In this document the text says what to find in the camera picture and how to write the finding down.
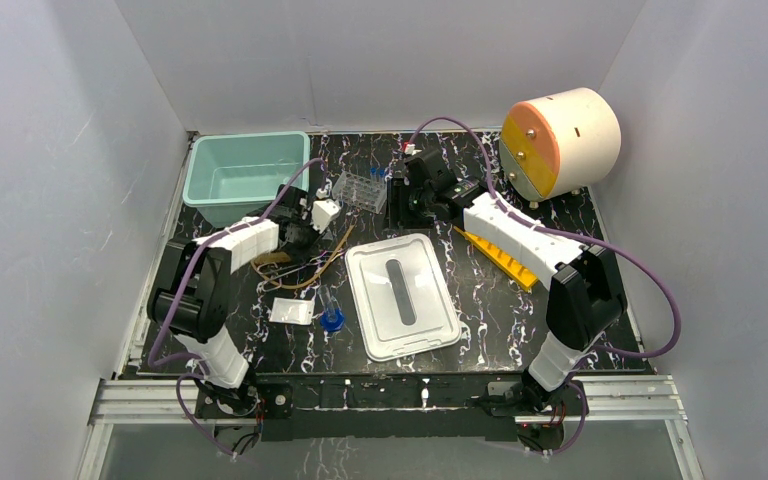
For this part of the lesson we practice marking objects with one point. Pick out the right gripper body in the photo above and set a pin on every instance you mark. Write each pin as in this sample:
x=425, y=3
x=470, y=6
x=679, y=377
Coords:
x=410, y=182

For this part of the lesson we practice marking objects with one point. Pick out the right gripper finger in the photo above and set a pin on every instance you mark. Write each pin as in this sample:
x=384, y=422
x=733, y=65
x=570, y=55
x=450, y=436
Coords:
x=394, y=203
x=421, y=202

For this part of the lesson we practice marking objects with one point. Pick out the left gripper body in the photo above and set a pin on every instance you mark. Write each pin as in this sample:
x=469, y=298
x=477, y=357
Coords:
x=297, y=234

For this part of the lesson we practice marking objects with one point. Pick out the clear plastic well plate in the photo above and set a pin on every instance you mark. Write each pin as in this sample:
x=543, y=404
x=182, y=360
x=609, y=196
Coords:
x=362, y=192

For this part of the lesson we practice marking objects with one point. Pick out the clear test tube blue cap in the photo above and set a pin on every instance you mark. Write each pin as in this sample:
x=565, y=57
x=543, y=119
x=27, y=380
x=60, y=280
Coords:
x=378, y=175

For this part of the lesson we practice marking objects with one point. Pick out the brown bristle tube brush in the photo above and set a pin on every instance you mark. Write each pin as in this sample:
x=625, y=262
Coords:
x=272, y=258

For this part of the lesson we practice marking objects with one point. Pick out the blue capped clear tube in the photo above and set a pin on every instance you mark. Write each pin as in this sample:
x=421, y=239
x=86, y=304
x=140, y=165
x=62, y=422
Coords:
x=332, y=318

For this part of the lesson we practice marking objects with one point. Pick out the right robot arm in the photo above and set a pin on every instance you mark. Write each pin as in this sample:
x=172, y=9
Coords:
x=583, y=281

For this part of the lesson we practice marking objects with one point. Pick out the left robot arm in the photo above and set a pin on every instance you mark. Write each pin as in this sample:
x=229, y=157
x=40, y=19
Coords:
x=191, y=289

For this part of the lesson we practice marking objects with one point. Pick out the metal crucible tongs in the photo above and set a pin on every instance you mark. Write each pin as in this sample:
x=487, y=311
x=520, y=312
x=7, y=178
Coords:
x=295, y=272

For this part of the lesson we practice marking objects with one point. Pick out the small white plastic bag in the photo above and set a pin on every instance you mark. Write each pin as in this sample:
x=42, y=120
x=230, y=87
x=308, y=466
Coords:
x=292, y=311

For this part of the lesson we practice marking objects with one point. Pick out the yellow test tube rack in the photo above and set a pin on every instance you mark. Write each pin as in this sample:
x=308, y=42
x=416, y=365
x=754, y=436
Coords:
x=514, y=270

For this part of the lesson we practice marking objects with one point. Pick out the teal plastic bin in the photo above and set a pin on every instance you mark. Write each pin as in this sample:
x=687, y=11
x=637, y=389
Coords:
x=230, y=176

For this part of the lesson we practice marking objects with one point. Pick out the white plastic box lid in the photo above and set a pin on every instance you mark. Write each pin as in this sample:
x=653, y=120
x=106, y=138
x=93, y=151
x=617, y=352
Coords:
x=401, y=297

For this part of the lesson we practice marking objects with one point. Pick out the cylindrical drawer cabinet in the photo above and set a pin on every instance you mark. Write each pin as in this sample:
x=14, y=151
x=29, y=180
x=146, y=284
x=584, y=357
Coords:
x=558, y=144

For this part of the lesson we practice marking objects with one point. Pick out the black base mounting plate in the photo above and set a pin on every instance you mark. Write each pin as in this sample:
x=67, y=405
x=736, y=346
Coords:
x=494, y=406

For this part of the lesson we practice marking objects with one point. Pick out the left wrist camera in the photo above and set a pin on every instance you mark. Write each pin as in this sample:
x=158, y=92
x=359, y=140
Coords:
x=324, y=210

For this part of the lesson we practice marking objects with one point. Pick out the aluminium frame rail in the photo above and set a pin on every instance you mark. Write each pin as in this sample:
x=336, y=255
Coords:
x=610, y=398

